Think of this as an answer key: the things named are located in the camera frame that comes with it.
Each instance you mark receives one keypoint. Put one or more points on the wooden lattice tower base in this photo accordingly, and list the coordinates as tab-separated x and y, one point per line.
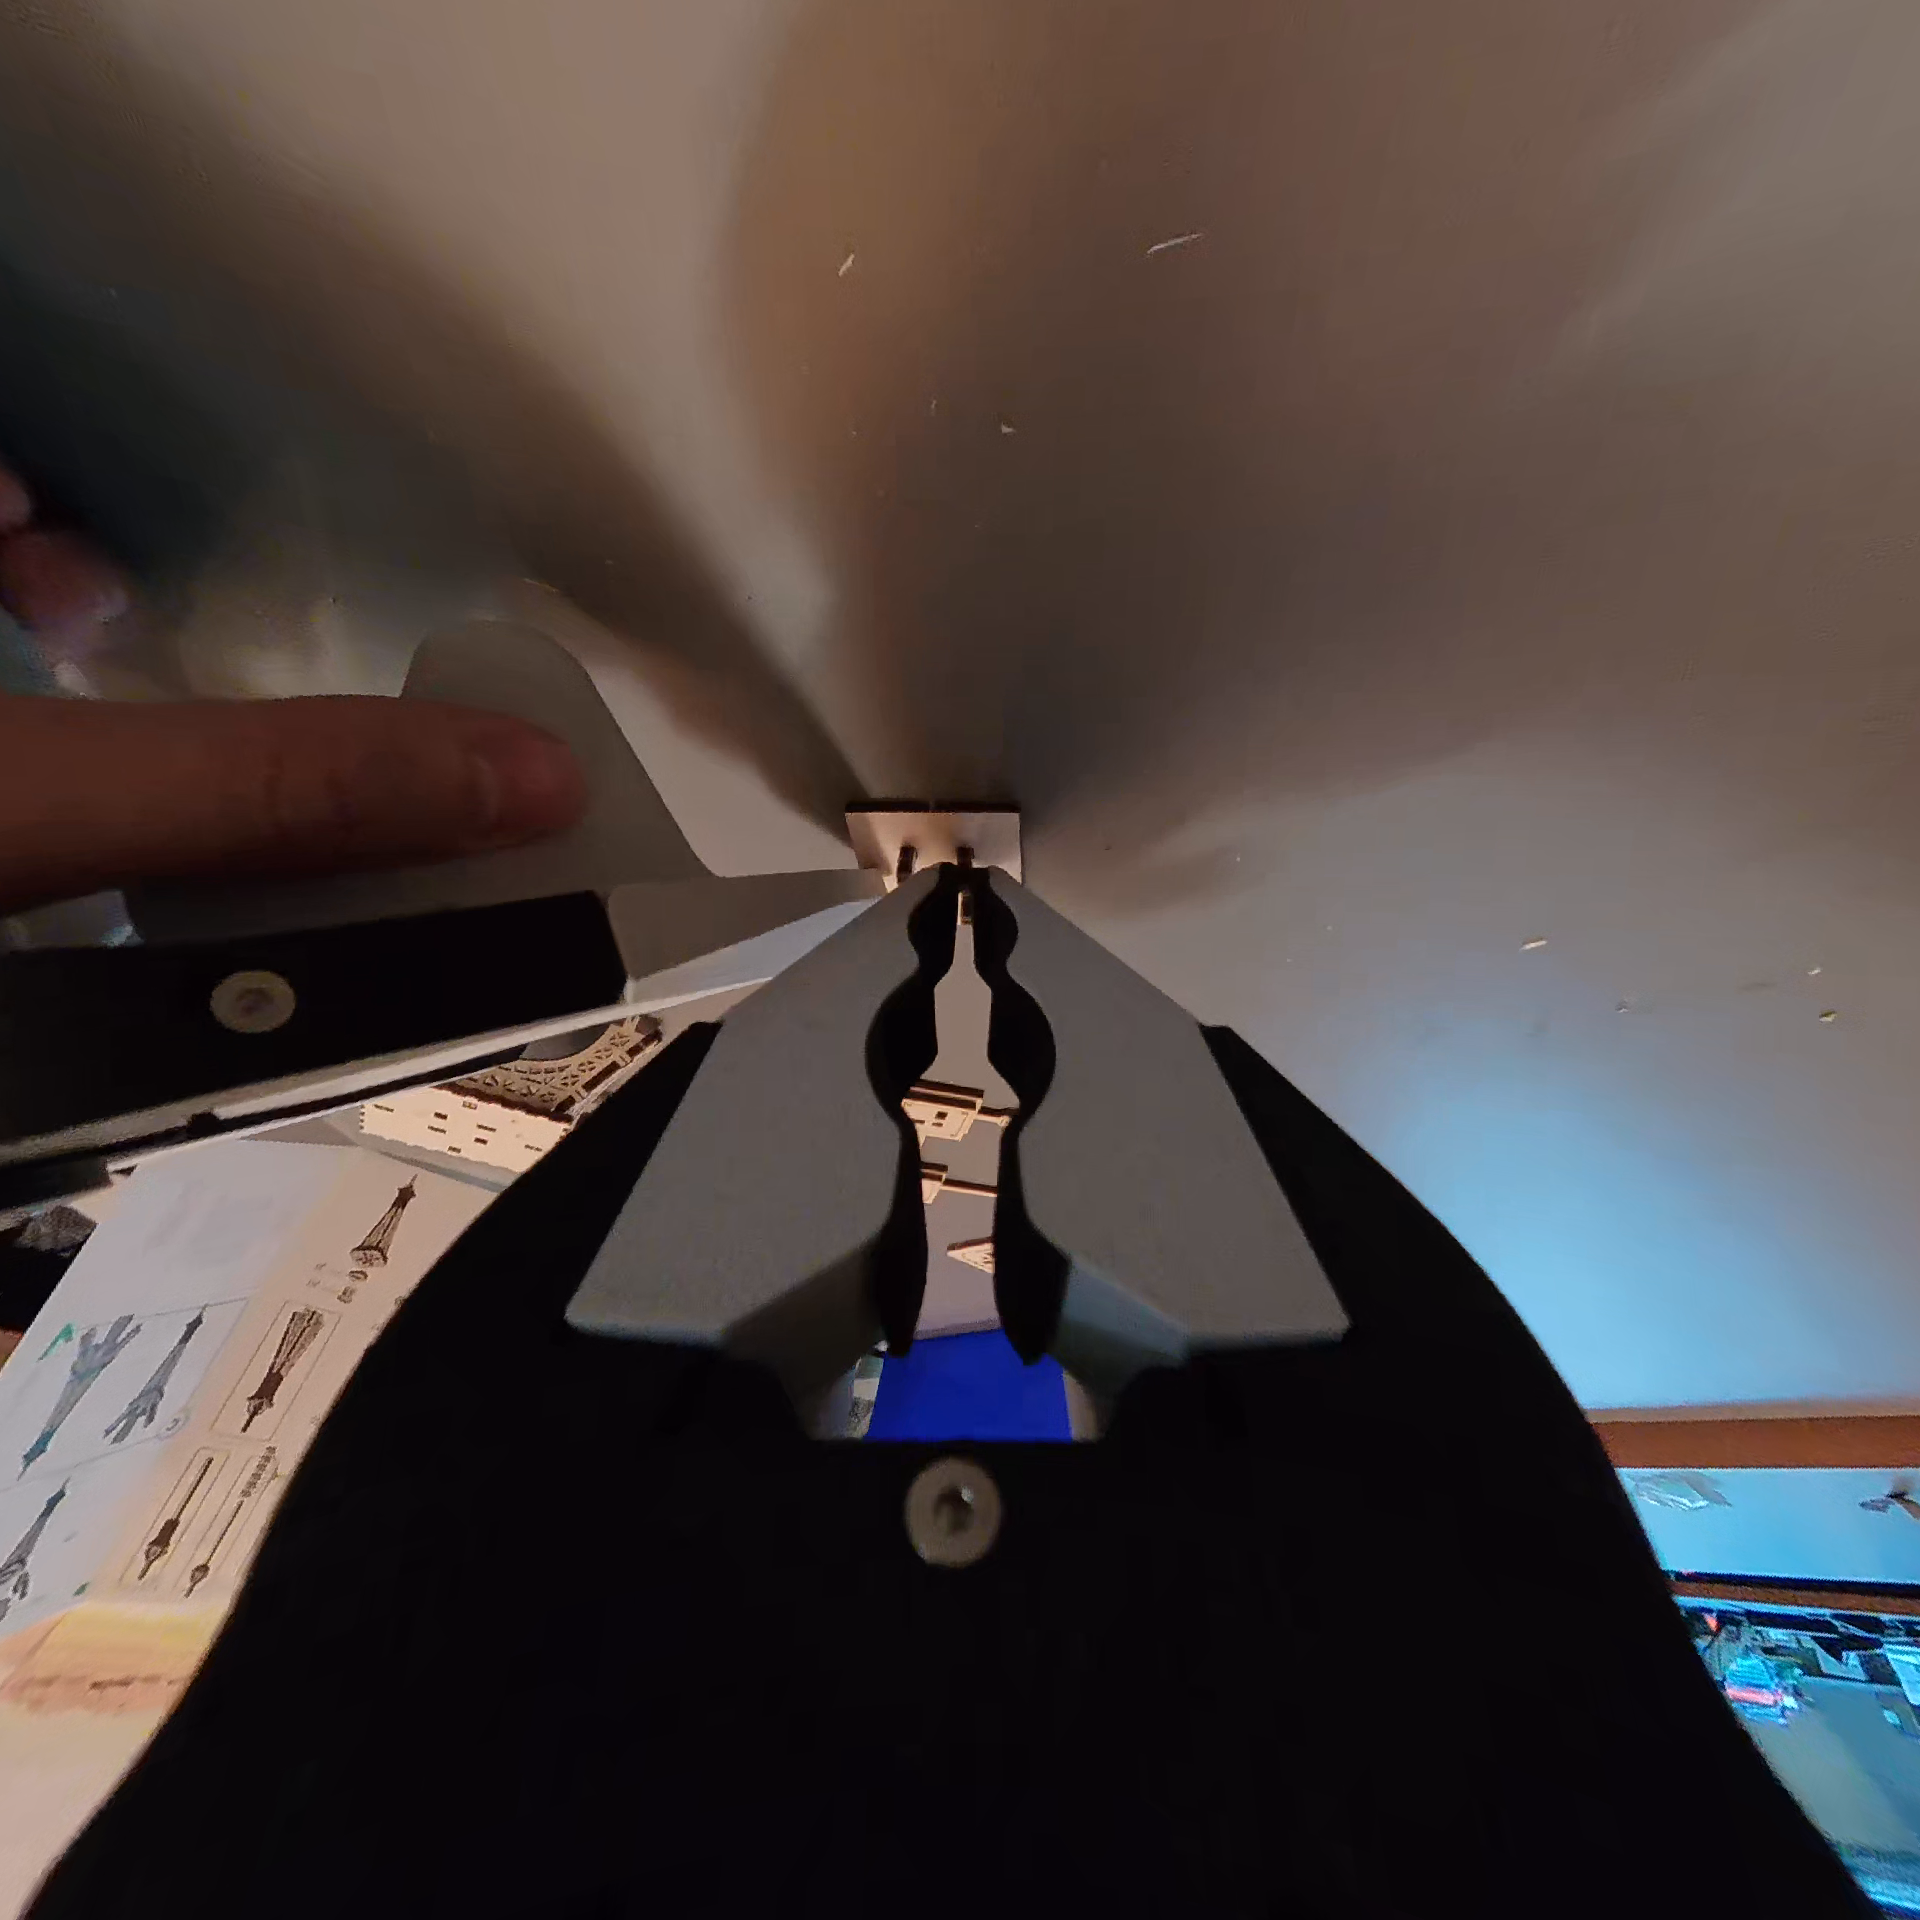
464	1126

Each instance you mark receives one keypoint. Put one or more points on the paper instruction leaflet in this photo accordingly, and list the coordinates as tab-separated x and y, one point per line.
149	1349

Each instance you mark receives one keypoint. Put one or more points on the blue plastic bin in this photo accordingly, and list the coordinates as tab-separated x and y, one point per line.
975	1389

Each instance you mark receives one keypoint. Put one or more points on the brown wooden board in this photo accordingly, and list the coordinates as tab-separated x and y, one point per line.
1755	1442

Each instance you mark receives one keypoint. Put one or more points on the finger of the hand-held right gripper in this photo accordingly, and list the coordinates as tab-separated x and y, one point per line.
660	932
451	1066

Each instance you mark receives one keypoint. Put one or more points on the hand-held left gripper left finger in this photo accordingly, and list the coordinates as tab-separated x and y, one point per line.
751	1184

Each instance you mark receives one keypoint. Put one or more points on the person's right hand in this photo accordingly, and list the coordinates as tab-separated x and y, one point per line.
300	781

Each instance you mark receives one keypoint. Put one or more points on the wooden four-square frame piece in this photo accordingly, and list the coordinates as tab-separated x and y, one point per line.
954	1113

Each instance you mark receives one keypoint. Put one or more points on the lit computer screen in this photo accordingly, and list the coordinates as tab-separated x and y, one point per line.
1828	1680

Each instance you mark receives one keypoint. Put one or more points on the small square wooden plate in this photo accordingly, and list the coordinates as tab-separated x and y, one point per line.
991	832

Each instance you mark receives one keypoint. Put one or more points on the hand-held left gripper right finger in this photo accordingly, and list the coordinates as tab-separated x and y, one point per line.
1184	1184

